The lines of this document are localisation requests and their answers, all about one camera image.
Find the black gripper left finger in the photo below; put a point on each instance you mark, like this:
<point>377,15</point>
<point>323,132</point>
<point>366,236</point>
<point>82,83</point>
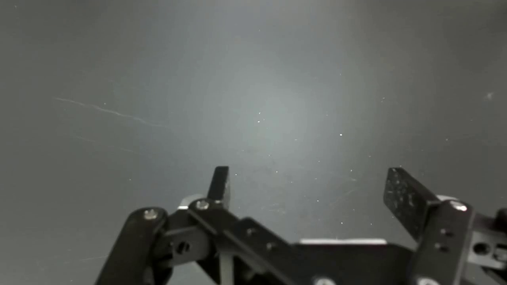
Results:
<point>217,193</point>

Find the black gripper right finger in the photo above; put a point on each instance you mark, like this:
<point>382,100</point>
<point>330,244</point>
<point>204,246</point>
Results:
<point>431,220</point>

